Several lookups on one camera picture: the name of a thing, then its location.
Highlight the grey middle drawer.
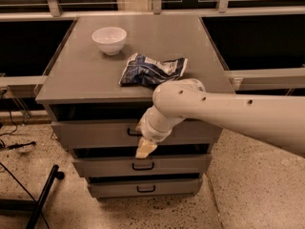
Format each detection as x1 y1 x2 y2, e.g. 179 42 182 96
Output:
73 155 212 178

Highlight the crumpled blue chip bag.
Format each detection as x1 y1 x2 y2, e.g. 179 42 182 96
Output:
119 52 188 86

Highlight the grey drawer cabinet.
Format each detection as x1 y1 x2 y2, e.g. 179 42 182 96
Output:
36 15 233 186

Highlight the black cable on floor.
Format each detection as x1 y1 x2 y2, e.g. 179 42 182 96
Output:
0 89 37 151

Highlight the white ceramic bowl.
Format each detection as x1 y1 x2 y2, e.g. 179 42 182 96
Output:
91 27 127 55

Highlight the black metal stand leg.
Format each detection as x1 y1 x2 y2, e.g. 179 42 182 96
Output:
0 163 65 229

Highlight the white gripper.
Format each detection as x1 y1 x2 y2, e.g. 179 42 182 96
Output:
135 112 173 158

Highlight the grey bottom drawer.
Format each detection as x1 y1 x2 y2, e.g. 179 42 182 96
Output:
88 178 203 198

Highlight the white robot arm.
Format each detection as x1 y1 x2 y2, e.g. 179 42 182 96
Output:
135 78 305 158

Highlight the grey drawer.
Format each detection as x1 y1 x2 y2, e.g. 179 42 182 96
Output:
51 119 222 149
73 155 212 178
88 178 203 198

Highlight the grey top drawer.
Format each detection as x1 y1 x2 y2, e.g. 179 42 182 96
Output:
51 119 222 149

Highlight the metal window railing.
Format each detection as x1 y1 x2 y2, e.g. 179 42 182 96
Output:
0 0 305 100

